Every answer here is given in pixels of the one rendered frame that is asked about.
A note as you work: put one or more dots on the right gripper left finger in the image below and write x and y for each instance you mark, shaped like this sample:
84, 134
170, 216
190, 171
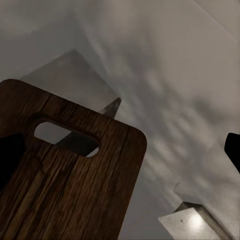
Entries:
12, 149

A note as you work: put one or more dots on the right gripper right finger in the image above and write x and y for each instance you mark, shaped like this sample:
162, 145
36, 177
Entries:
232, 149

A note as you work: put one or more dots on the cutting board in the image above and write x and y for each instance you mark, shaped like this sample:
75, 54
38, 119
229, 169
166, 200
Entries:
54, 193

